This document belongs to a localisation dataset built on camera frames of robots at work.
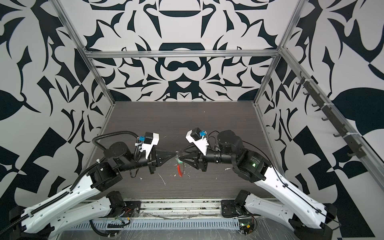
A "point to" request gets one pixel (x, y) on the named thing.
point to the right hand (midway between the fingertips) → (183, 154)
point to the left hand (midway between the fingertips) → (176, 151)
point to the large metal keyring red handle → (179, 168)
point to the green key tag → (180, 161)
